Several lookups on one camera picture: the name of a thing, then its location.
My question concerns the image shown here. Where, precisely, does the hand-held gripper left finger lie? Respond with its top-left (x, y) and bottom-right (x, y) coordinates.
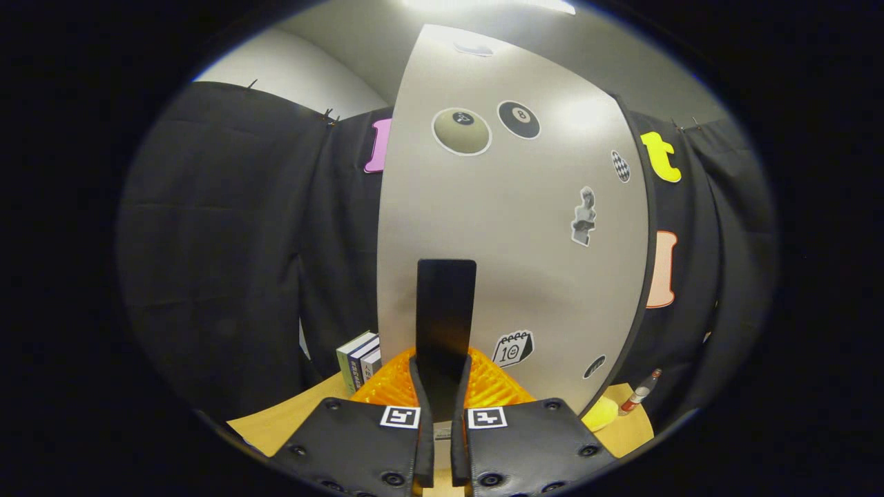
top-left (273, 345), bottom-right (436, 497)

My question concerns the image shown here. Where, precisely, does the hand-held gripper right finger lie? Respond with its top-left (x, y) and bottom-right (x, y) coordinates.
top-left (450, 345), bottom-right (619, 497)

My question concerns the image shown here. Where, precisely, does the black door handle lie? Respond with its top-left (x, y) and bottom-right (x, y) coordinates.
top-left (416, 259), bottom-right (477, 405)

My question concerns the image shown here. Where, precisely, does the beige shoe cabinet door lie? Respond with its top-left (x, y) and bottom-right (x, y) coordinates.
top-left (376, 24), bottom-right (650, 415)

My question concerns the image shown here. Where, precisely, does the dark grey shoe cabinet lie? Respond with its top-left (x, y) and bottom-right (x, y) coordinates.
top-left (587, 92), bottom-right (658, 415)

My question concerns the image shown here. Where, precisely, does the dark blue spine book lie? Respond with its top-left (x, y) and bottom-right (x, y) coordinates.
top-left (348, 339), bottom-right (381, 389)

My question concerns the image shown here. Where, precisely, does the green spine book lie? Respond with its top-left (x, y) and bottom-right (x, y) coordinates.
top-left (336, 331), bottom-right (377, 393)

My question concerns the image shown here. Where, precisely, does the red capped bottle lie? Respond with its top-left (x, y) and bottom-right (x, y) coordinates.
top-left (618, 368), bottom-right (662, 416)

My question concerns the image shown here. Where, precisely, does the large ceiling light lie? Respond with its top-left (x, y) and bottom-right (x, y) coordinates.
top-left (404, 0), bottom-right (577, 16)

